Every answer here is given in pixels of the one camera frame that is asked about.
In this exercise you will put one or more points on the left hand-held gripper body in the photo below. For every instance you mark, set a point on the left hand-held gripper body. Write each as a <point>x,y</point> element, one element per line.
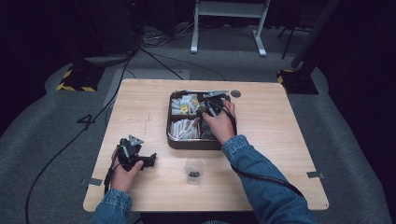
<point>129,152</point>

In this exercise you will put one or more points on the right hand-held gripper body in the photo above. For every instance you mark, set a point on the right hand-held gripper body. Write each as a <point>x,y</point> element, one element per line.
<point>214,104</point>

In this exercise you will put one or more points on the pile of white printed packets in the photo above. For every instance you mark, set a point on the pile of white printed packets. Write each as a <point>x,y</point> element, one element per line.
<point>203,102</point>

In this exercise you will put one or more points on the dark four-compartment tray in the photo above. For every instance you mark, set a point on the dark four-compartment tray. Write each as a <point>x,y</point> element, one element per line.
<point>186,145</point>

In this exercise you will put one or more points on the clear plastic cup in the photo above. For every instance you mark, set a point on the clear plastic cup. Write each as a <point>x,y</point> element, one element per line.
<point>194,165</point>

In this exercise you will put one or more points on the single dark tea bag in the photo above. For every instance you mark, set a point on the single dark tea bag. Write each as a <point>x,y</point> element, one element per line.
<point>194,174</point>

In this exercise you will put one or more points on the person's right hand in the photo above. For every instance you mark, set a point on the person's right hand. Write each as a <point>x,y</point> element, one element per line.
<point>222,127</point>

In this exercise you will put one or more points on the person's left hand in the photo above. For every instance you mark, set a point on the person's left hand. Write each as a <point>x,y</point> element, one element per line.
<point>123,180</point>

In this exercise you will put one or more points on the pile of white yellow packets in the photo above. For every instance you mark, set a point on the pile of white yellow packets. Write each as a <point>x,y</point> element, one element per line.
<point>185,104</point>

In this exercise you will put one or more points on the pile of paper stick sachets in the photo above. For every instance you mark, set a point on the pile of paper stick sachets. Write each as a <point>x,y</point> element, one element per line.
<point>184,129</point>

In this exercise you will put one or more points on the grey tape strip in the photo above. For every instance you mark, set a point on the grey tape strip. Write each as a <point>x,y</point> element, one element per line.
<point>92,182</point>
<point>315,174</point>

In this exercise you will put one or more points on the black base with hazard stripes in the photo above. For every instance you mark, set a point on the black base with hazard stripes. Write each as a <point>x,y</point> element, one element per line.
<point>79,79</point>
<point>299,84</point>

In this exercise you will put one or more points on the person's denim leg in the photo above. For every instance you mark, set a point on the person's denim leg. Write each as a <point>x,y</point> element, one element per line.
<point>214,222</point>

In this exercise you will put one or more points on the grey slanted pole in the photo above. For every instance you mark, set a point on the grey slanted pole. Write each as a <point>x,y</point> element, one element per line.
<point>314,34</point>

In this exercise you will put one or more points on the white metal stand frame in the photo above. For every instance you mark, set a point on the white metal stand frame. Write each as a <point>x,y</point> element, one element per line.
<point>229,9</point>

